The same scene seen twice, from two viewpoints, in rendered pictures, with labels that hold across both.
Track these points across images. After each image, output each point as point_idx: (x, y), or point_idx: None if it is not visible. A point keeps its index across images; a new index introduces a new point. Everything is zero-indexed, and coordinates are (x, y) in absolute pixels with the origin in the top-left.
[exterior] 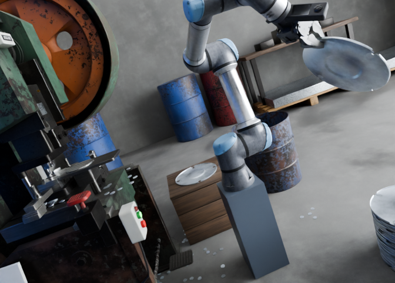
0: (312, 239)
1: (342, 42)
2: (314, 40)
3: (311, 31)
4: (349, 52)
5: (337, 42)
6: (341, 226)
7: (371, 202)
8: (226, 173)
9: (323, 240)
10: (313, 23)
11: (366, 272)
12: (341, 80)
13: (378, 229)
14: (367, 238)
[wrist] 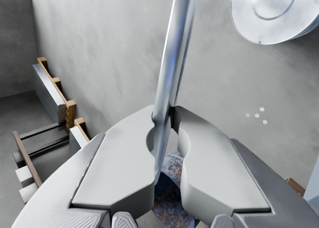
0: (302, 102)
1: None
2: (211, 151)
3: (154, 187)
4: (193, 4)
5: (184, 31)
6: (269, 80)
7: (278, 41)
8: None
9: (300, 91)
10: (99, 202)
11: None
12: (182, 76)
13: (309, 27)
14: (281, 53)
